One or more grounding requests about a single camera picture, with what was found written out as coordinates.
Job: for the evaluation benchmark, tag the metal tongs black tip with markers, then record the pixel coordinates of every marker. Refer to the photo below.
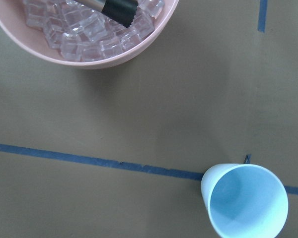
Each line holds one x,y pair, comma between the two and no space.
121,11

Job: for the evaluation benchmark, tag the clear ice cubes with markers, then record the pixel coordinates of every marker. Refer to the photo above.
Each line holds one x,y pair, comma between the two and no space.
80,33

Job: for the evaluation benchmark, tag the blue cup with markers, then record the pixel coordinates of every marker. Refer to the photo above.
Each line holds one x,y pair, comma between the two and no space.
244,201

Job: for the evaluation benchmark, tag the large pink bowl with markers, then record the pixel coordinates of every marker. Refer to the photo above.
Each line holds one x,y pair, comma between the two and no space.
12,22

